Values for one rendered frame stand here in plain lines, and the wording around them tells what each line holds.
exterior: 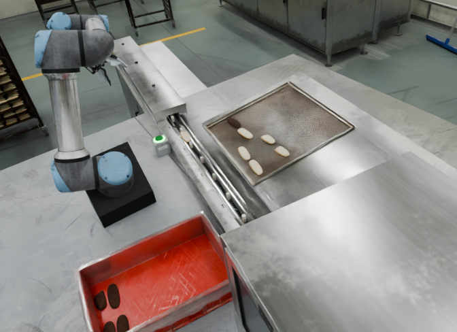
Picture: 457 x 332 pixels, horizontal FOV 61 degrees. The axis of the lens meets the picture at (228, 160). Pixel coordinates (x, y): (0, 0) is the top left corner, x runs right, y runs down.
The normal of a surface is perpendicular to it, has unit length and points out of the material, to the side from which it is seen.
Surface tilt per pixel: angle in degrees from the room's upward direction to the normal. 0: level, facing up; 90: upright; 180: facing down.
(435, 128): 0
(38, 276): 0
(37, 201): 0
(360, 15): 90
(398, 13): 90
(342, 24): 90
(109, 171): 47
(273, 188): 10
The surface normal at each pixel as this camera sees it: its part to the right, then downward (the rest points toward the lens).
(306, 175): -0.27, -0.71
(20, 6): 0.43, 0.52
